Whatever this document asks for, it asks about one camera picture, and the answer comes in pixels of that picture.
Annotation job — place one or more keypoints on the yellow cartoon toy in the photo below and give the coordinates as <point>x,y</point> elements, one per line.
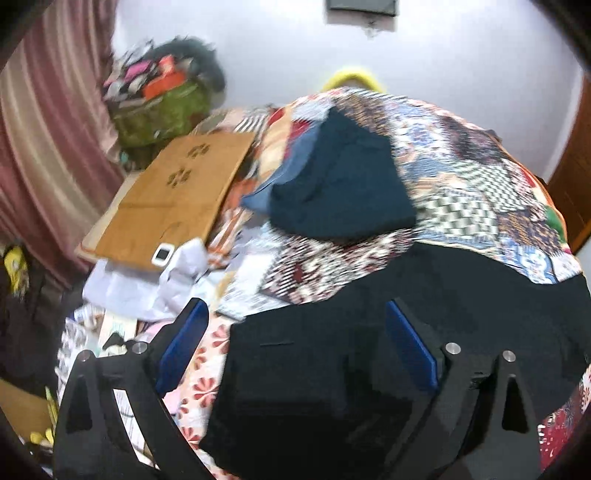
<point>14,270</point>

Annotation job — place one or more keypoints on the dark teal folded garment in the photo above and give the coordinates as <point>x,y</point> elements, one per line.
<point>344,184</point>

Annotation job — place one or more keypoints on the wooden door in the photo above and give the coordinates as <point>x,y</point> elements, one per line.
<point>572,175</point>

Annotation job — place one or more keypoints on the floral red white sheet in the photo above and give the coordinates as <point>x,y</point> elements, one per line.
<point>203,387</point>

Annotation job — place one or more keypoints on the blue folded garment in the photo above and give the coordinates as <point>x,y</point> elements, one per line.
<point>277,184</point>

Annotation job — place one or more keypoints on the green basket of clutter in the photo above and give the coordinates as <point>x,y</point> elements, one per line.
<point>157,101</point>

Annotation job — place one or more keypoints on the pink striped curtain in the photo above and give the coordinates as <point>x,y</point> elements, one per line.
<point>51,138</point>

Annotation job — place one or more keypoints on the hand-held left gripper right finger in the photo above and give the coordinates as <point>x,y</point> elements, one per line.
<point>411,344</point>

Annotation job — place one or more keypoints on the yellow round object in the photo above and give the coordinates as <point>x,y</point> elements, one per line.
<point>353,77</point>

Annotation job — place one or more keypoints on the wooden lap desk board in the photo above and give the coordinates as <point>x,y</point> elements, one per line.
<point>180,194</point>

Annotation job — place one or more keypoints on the black pants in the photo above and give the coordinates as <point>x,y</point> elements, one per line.
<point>323,378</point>

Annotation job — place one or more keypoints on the small white device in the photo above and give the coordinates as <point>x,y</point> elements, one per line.
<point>163,254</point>

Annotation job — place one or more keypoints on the patchwork printed blanket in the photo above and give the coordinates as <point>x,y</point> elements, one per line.
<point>461,184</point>

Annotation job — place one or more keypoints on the dark wall frame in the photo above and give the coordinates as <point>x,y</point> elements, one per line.
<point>362,7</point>

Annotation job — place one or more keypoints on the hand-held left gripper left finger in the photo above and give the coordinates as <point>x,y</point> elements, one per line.
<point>183,337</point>

